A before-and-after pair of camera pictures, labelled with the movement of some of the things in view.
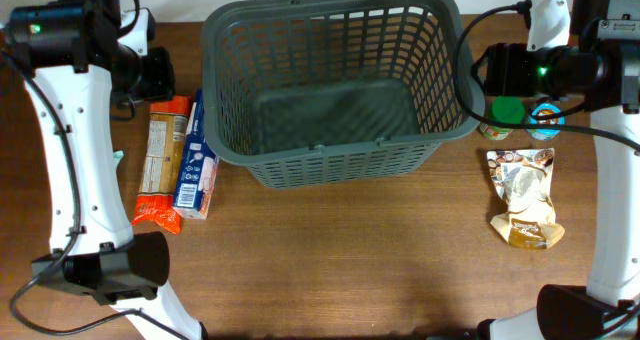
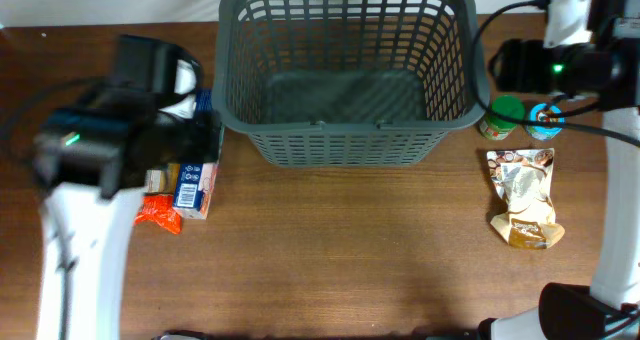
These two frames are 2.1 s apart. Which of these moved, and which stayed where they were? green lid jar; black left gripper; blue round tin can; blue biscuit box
Moved: black left gripper
Stayed: blue biscuit box; green lid jar; blue round tin can
